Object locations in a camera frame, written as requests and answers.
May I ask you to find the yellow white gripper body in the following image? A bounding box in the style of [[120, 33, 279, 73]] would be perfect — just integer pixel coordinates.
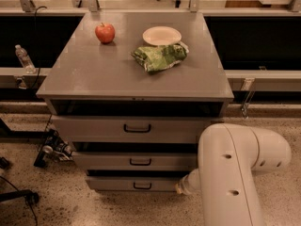
[[175, 183, 182, 194]]

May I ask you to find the grey bottom drawer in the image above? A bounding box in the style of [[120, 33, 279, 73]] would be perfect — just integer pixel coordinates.
[[86, 176, 180, 192]]

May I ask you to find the grey drawer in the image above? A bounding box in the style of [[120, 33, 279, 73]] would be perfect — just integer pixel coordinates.
[[86, 176, 180, 192], [53, 116, 223, 143], [72, 152, 198, 171]]

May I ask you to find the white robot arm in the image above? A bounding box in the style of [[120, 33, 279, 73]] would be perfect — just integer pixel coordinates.
[[176, 123, 292, 226]]

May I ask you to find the grey middle drawer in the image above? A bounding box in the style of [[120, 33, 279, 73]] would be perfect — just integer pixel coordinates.
[[72, 152, 198, 171]]

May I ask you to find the grey metal drawer cabinet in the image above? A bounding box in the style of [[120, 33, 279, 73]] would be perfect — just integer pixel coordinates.
[[37, 11, 233, 179]]

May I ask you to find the grey top drawer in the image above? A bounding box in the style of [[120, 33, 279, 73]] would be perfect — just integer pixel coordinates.
[[53, 116, 223, 143]]

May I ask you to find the green chip bag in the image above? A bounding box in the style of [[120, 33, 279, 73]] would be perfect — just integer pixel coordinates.
[[131, 43, 189, 73]]

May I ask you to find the black chair leg with caster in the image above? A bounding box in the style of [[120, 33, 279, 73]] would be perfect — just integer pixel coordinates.
[[0, 175, 40, 226]]

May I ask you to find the white paper plate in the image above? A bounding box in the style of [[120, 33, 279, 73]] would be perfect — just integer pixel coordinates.
[[142, 26, 182, 46]]

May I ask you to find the red apple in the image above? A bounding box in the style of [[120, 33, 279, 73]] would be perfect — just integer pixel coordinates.
[[95, 23, 115, 43]]

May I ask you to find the clear plastic water bottle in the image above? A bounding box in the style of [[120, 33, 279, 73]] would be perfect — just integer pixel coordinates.
[[15, 44, 36, 74]]

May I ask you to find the metal clamp bracket on rail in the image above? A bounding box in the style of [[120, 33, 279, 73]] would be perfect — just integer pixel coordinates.
[[241, 78, 255, 119]]

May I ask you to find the black floor device with cables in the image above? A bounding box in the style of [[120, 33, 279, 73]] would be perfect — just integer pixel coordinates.
[[34, 129, 72, 168]]

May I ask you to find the black cable on rail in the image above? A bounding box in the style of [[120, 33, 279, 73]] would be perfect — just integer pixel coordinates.
[[30, 6, 49, 89]]

